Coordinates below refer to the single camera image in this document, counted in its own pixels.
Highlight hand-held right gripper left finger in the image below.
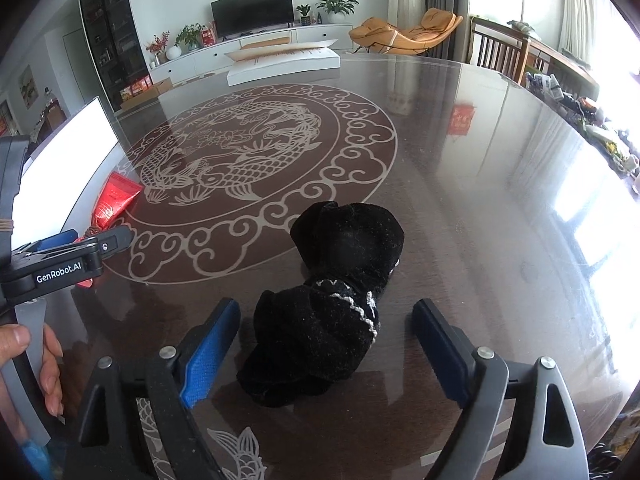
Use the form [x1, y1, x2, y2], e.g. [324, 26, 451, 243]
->
[65, 297, 242, 480]

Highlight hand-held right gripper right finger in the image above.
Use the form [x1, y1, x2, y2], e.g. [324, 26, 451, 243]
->
[412, 298, 591, 480]

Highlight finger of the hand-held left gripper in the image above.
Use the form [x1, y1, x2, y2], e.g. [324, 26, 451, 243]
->
[12, 225, 134, 263]

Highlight black velvet hair bow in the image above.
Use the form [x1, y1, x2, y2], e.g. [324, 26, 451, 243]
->
[236, 201, 406, 408]

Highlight person's left hand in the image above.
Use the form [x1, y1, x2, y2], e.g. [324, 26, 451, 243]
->
[0, 322, 66, 442]

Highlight red foil packet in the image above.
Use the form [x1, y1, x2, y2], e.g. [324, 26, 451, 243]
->
[91, 172, 146, 233]

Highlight orange printed carton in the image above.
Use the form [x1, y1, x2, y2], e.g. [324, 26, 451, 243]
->
[120, 75, 154, 101]

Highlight red flower branches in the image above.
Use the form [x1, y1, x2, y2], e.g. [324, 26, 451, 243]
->
[146, 31, 171, 67]

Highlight white TV cabinet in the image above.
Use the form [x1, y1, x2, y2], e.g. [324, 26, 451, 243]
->
[150, 22, 354, 86]

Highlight dark display cabinet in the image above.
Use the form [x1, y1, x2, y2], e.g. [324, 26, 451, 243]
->
[78, 0, 151, 111]

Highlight person's patterned clothing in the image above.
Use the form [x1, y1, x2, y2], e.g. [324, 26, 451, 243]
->
[587, 430, 640, 480]

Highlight bushy green potted plant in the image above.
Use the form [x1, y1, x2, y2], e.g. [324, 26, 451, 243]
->
[175, 23, 206, 51]

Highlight black television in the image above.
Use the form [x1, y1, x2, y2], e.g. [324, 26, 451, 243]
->
[210, 0, 295, 41]

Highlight clutter of small household things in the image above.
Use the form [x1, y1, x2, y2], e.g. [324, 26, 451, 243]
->
[530, 72, 640, 177]

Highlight wooden slat-back chair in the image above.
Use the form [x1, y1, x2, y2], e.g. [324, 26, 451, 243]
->
[470, 16, 529, 86]

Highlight wooden side desk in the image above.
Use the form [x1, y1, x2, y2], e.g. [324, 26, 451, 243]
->
[520, 22, 601, 102]

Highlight orange lounge chair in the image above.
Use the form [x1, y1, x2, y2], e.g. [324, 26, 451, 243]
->
[348, 8, 463, 56]

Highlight large green potted plant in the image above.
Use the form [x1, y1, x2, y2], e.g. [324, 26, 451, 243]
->
[316, 0, 360, 25]

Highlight beige curtain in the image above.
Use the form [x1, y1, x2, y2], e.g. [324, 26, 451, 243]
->
[562, 0, 594, 57]

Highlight framed wall picture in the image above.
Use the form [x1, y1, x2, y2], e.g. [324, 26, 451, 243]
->
[19, 65, 39, 109]

